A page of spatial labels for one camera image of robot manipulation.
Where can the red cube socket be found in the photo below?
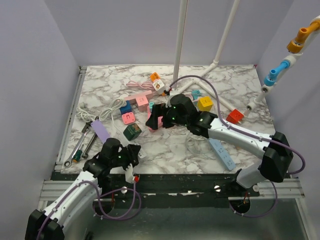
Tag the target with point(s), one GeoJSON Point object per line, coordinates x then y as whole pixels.
{"type": "Point", "coordinates": [235, 117]}

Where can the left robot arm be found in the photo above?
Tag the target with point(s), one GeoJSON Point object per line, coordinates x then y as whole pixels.
{"type": "Point", "coordinates": [53, 222]}

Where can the teal plug adapter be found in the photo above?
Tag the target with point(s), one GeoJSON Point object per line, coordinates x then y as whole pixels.
{"type": "Point", "coordinates": [196, 94]}

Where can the dark green cube socket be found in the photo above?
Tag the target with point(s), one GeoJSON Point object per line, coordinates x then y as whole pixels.
{"type": "Point", "coordinates": [132, 131]}

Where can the pink triangular socket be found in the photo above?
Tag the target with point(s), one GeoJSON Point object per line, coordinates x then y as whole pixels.
{"type": "Point", "coordinates": [153, 120]}

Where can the dark blue cube socket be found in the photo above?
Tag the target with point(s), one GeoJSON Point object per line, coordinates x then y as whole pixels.
{"type": "Point", "coordinates": [126, 109]}

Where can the light blue power strip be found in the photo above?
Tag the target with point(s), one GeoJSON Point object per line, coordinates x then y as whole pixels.
{"type": "Point", "coordinates": [222, 154]}

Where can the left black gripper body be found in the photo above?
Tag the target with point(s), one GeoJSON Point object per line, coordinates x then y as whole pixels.
{"type": "Point", "coordinates": [125, 157]}

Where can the yellow cube socket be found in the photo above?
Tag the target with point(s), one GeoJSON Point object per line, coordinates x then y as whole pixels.
{"type": "Point", "coordinates": [205, 103]}

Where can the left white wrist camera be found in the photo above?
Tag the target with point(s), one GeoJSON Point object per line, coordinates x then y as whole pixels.
{"type": "Point", "coordinates": [129, 175]}

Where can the purple power strip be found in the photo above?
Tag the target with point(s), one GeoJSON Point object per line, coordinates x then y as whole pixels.
{"type": "Point", "coordinates": [100, 130]}

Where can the white PVC pipe stand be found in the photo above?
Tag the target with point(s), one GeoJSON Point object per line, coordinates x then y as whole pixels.
{"type": "Point", "coordinates": [218, 32]}

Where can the pink long power strip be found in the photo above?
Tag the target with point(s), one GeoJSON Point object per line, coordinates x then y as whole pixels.
{"type": "Point", "coordinates": [141, 99]}

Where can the silver ratchet wrench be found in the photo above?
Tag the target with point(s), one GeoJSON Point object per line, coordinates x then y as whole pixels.
{"type": "Point", "coordinates": [76, 152]}

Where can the orange white cube socket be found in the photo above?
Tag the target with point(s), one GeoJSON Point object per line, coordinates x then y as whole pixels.
{"type": "Point", "coordinates": [158, 84]}

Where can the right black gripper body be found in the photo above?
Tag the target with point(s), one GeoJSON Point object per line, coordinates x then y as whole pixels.
{"type": "Point", "coordinates": [170, 119]}

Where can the pink square socket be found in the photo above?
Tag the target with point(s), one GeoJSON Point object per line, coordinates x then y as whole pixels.
{"type": "Point", "coordinates": [128, 118]}

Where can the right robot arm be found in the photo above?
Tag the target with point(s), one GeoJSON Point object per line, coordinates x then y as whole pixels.
{"type": "Point", "coordinates": [273, 151]}

